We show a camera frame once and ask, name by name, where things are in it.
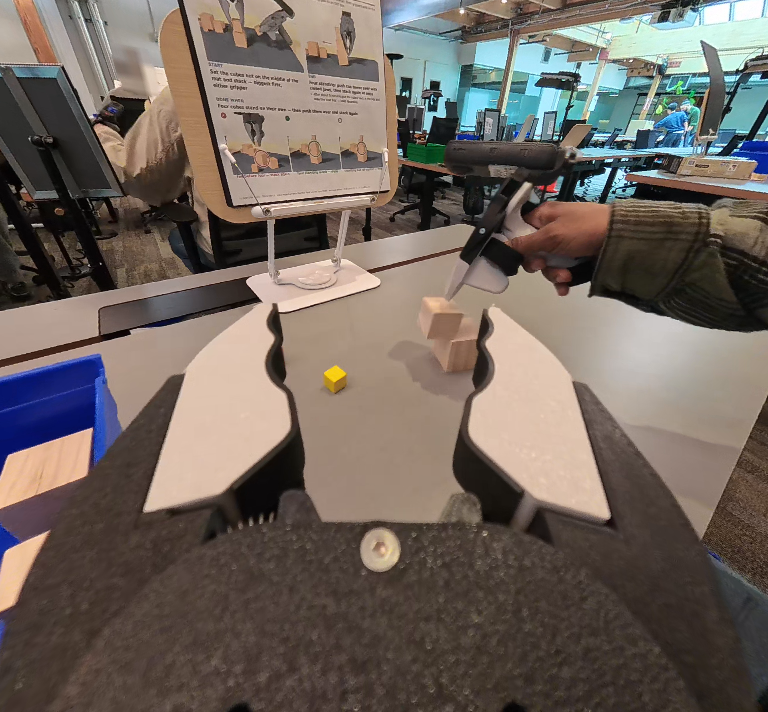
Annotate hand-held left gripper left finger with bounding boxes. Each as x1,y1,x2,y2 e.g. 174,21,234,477
143,303,307,521

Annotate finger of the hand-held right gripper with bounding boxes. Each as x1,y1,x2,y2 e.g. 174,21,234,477
445,177,532,302

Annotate black board stand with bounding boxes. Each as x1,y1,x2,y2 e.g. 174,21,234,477
0,135,119,300

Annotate black office chair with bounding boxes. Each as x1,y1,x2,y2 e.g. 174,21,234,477
389,163,452,228

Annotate wooden block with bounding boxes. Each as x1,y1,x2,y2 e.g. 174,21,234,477
0,531,52,612
0,429,95,510

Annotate ceiling projector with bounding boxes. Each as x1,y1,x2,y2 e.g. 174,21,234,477
650,3,701,27

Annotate medium wooden cube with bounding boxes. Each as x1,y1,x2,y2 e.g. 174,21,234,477
418,296,466,341

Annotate large wooden cube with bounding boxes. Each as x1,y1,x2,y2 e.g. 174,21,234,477
432,319,482,373

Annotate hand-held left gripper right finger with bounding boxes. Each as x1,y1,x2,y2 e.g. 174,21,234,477
452,306,613,532

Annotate dark framed board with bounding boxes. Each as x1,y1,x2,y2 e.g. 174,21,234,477
0,63,125,201
699,40,728,138

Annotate printed instruction sheet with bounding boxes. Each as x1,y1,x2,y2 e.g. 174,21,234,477
165,0,388,208

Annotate cardboard box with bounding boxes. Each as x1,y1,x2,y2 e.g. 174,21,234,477
663,154,758,181

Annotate blue plastic bin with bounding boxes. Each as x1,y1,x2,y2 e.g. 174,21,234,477
0,354,122,635

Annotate person's right forearm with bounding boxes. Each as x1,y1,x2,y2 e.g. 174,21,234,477
591,197,768,332

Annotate white sheet stand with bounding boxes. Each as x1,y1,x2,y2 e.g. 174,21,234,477
219,144,391,313

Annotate person's right hand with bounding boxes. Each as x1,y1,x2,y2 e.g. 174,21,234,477
507,201,613,297

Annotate wooden office desk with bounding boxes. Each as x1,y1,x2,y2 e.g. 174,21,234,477
397,157,476,231
624,169,768,204

